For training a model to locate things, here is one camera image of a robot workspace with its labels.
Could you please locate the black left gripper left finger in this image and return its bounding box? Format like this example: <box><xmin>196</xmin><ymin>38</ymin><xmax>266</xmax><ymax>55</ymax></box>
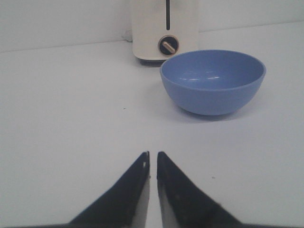
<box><xmin>68</xmin><ymin>151</ymin><xmax>151</xmax><ymax>225</ymax></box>

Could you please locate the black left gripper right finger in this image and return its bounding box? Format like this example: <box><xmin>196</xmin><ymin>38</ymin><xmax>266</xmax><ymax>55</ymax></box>
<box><xmin>156</xmin><ymin>151</ymin><xmax>243</xmax><ymax>225</ymax></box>

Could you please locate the blue plastic bowl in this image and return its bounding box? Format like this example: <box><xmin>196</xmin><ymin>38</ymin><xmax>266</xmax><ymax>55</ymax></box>
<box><xmin>160</xmin><ymin>50</ymin><xmax>266</xmax><ymax>115</ymax></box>

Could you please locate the cream white toaster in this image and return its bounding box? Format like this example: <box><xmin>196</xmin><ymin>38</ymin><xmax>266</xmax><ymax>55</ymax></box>
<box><xmin>130</xmin><ymin>0</ymin><xmax>199</xmax><ymax>62</ymax></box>

